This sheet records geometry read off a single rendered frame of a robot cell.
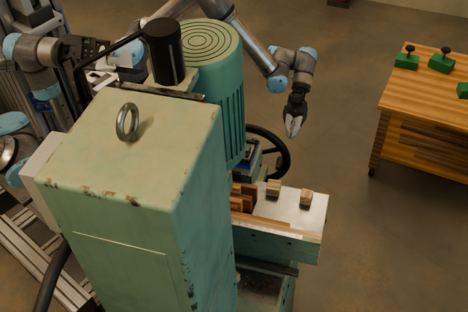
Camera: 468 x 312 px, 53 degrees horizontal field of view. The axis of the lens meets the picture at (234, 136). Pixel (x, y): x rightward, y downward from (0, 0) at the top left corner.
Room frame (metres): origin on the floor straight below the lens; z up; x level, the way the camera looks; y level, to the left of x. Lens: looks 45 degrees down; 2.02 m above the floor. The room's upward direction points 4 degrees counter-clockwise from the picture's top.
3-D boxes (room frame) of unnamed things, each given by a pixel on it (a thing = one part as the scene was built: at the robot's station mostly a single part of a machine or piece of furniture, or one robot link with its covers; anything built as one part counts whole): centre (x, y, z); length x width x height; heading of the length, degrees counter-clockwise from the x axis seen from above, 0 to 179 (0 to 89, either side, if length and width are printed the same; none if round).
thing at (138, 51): (1.47, 0.37, 0.98); 0.13 x 0.12 x 0.14; 168
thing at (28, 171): (0.52, 0.30, 1.40); 0.10 x 0.06 x 0.16; 161
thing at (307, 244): (0.75, 0.08, 0.93); 0.60 x 0.02 x 0.06; 71
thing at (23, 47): (1.04, 0.52, 1.33); 0.11 x 0.08 x 0.09; 71
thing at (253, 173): (0.96, 0.00, 0.91); 0.15 x 0.14 x 0.09; 71
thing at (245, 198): (0.84, 0.08, 0.93); 0.24 x 0.02 x 0.05; 71
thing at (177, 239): (0.50, 0.15, 1.16); 0.22 x 0.22 x 0.72; 71
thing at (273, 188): (0.87, -0.11, 0.92); 0.04 x 0.04 x 0.03; 75
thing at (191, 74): (0.65, 0.11, 1.54); 0.08 x 0.08 x 0.17; 71
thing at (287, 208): (0.88, 0.03, 0.87); 0.61 x 0.30 x 0.06; 71
